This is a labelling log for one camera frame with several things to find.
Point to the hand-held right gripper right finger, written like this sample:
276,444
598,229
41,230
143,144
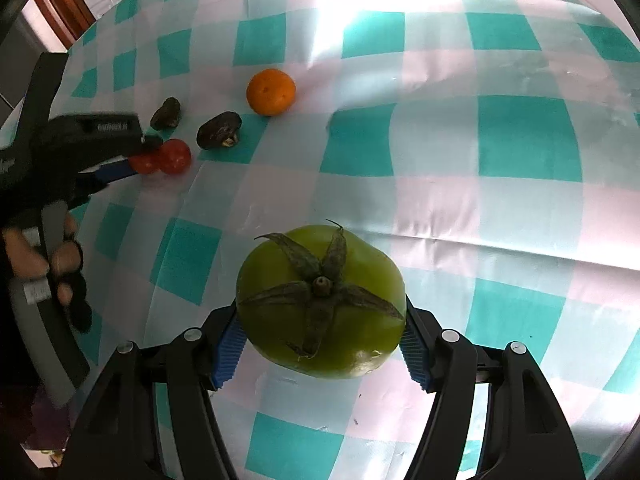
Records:
417,355

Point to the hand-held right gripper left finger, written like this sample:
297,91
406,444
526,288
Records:
227,355

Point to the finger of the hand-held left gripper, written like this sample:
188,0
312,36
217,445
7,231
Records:
117,171
151,142

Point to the small red tomato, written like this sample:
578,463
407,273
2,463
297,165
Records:
175,156
145,164

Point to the large green tomato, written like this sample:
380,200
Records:
350,320

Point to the person's left hand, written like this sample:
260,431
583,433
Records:
25,260

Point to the orange mandarin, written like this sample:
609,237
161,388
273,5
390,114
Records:
270,92

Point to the brown wooden door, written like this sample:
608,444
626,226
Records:
67,7

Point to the teal pink checkered tablecloth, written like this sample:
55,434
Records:
500,200

